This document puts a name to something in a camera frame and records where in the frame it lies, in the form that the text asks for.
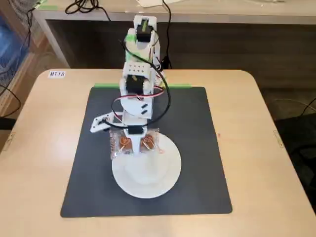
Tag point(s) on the black stand foot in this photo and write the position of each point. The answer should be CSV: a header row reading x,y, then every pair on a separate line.
x,y
6,123

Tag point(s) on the blue plastic bin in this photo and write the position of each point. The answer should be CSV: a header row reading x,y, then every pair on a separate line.
x,y
12,42

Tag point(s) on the white paper sheet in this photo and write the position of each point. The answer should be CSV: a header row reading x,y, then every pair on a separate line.
x,y
150,3

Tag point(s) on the brown snack cake package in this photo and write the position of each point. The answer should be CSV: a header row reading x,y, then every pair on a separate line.
x,y
149,142

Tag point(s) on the dark grey mat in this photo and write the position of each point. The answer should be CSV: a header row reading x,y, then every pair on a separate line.
x,y
197,160

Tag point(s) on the light wooden desk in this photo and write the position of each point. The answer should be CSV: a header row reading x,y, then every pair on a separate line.
x,y
222,17

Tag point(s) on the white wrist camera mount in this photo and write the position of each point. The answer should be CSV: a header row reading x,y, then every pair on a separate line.
x,y
102,122

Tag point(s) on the white round dish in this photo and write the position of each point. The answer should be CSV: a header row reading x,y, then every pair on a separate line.
x,y
148,177

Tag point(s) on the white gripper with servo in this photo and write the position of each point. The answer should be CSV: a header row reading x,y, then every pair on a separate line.
x,y
135,130

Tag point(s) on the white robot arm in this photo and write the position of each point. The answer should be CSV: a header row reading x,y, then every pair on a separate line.
x,y
140,74

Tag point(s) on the white MT18 label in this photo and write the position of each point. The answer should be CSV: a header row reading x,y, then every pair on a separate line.
x,y
57,74

